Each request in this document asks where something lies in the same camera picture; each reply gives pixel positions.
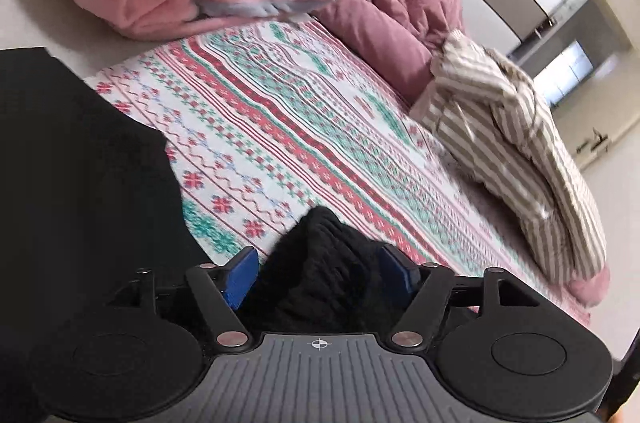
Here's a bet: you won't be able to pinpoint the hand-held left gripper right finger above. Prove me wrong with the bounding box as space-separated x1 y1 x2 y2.
378 244 543 348

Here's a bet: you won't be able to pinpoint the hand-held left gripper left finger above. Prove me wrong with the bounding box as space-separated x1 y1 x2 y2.
107 245 261 350

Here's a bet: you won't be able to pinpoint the black pants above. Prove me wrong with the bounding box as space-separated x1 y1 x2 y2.
0 47 418 423

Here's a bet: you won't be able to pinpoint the patterned red green bed sheet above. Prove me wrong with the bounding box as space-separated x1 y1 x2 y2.
82 16 593 329

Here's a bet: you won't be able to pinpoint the beige striped cloth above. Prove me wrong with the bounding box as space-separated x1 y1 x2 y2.
409 29 609 283

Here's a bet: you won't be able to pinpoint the pink pillow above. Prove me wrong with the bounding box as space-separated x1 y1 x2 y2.
564 262 612 310

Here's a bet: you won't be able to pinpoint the mauve quilt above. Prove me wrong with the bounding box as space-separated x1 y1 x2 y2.
310 0 463 105

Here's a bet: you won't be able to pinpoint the window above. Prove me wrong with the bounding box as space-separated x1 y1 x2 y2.
542 40 597 106

